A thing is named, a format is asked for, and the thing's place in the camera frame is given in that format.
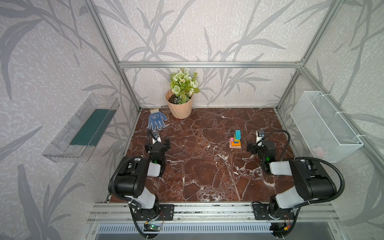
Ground orange wood block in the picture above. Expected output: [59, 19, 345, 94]
[231, 142, 241, 148]

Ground teal triangular wood block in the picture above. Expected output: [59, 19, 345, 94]
[234, 130, 241, 140]

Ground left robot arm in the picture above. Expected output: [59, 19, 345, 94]
[108, 139, 175, 221]

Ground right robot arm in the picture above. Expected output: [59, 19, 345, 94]
[247, 141, 346, 220]

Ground blue work glove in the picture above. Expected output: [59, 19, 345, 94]
[148, 109, 168, 131]

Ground small brown brush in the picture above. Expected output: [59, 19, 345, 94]
[161, 105, 171, 113]

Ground beige flower pot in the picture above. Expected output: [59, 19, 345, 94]
[166, 90, 194, 119]

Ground pink object in basket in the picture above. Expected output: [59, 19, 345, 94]
[311, 147, 326, 159]

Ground green white artificial flowers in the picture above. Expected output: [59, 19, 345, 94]
[169, 68, 200, 105]

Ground left circuit board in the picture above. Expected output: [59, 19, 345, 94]
[144, 223, 162, 232]

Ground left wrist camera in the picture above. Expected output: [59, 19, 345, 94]
[152, 131, 162, 144]

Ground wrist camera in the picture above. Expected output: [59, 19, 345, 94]
[152, 131, 162, 144]
[256, 131, 265, 145]

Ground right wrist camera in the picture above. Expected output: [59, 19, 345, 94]
[256, 131, 265, 145]

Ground white wire mesh basket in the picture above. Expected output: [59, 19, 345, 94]
[291, 91, 364, 163]

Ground clear plastic wall shelf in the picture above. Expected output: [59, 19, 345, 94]
[42, 94, 120, 163]

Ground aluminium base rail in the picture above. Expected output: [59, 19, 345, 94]
[87, 202, 340, 224]

